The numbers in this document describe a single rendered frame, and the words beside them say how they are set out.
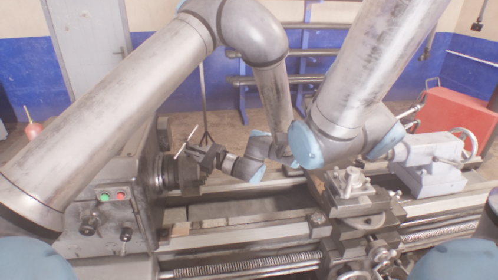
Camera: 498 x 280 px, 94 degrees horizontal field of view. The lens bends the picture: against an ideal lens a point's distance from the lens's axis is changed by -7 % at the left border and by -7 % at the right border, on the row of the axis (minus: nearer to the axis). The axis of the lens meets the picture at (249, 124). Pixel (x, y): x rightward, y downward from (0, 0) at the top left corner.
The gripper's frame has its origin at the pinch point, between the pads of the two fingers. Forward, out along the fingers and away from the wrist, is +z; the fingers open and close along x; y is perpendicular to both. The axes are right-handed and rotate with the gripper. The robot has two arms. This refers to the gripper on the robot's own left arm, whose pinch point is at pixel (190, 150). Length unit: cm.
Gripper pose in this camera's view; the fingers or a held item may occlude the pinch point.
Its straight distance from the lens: 115.6
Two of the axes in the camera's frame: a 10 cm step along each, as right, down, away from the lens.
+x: 3.7, -6.7, 6.4
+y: -0.2, 6.8, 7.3
